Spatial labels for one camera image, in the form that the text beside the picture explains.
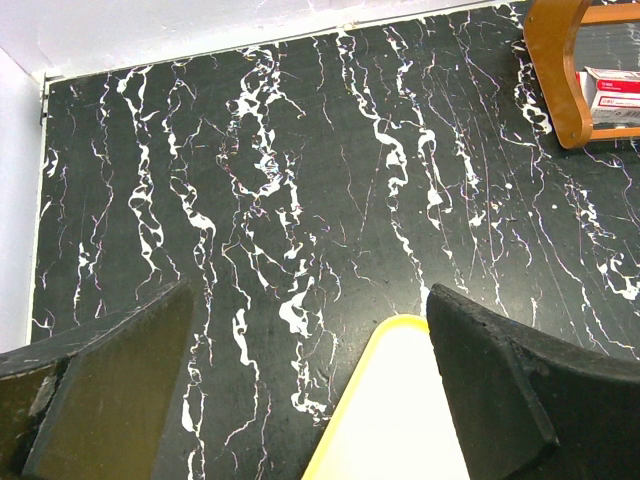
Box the yellow tray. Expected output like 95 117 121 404
303 315 469 479

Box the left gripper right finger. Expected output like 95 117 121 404
426 284 639 479

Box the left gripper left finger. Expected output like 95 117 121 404
1 281 195 479

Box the orange wooden shelf rack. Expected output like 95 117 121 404
524 0 639 149

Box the red white box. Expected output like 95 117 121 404
576 67 639 126

